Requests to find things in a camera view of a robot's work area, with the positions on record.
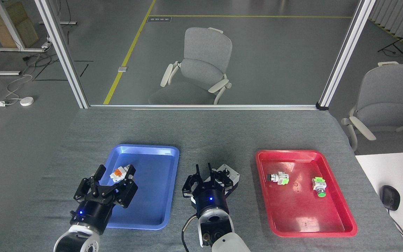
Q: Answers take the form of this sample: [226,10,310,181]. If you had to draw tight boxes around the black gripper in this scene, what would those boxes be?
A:
[182,163,235,216]
[70,164,139,235]

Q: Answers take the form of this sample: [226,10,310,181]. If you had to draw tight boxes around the white four-button control box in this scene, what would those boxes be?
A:
[204,164,240,196]

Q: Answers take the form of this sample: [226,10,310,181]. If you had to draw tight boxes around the cardboard box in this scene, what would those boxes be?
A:
[0,2,39,49]

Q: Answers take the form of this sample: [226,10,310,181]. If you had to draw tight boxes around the grey felt table cover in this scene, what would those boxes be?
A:
[0,108,403,252]

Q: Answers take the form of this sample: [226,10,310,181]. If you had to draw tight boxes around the blue plastic tray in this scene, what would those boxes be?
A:
[98,144,180,230]

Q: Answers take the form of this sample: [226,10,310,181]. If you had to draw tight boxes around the red plastic tray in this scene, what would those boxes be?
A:
[255,150,358,238]

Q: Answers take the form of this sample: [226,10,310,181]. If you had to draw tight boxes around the grey office chair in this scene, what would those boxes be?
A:
[148,27,232,105]
[341,62,403,152]

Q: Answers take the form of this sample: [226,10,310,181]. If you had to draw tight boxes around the black computer mouse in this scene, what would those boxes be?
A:
[380,185,401,211]

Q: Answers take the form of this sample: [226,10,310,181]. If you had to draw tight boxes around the white side table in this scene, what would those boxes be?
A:
[355,151,403,252]

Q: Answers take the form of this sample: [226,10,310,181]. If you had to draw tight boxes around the white pleated curtain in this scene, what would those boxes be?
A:
[369,0,403,58]

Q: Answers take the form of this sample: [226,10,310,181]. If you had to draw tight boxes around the red push button switch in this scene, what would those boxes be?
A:
[109,164,132,183]

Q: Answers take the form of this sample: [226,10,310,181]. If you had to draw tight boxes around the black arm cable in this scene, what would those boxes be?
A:
[182,214,199,252]

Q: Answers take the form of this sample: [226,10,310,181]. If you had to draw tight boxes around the black selector switch green block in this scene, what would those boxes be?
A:
[267,172,290,186]

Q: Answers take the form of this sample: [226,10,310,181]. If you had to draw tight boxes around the silver aluminium rail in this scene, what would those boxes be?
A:
[89,104,319,111]

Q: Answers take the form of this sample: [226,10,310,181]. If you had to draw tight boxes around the green push button switch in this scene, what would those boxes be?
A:
[312,177,327,197]

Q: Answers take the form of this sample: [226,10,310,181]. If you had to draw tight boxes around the white floor cable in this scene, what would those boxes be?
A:
[5,73,33,104]

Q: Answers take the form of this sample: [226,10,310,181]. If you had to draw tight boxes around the silver aluminium post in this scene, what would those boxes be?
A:
[318,0,377,111]
[34,0,90,109]

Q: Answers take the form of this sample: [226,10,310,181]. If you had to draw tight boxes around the black floor cable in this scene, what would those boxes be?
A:
[22,52,54,69]

